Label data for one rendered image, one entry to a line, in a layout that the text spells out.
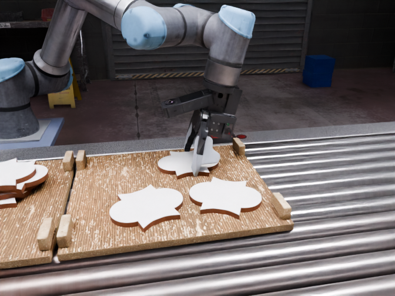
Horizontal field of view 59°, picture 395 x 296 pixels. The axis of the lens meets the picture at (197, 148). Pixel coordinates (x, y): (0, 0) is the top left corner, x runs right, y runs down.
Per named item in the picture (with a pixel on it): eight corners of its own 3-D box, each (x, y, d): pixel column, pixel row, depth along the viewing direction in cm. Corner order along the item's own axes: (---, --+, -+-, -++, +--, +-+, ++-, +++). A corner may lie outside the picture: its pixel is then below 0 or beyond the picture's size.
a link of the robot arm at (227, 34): (230, 6, 75) (264, 16, 71) (217, 57, 79) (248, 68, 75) (210, 0, 69) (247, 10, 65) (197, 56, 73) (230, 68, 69)
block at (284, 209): (269, 202, 69) (270, 191, 67) (278, 201, 69) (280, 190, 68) (282, 221, 63) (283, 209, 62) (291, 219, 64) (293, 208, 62)
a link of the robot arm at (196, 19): (154, 0, 72) (196, 13, 67) (188, 1, 80) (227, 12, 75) (151, 39, 76) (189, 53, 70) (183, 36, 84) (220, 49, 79)
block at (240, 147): (231, 146, 92) (232, 137, 91) (238, 145, 93) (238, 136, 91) (238, 156, 87) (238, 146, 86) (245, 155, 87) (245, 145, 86)
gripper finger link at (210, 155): (219, 180, 76) (224, 138, 77) (193, 176, 74) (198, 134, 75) (214, 178, 79) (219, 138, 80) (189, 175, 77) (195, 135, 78)
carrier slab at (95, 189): (80, 162, 87) (79, 157, 86) (237, 149, 94) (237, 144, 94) (57, 262, 56) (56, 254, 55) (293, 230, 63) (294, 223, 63)
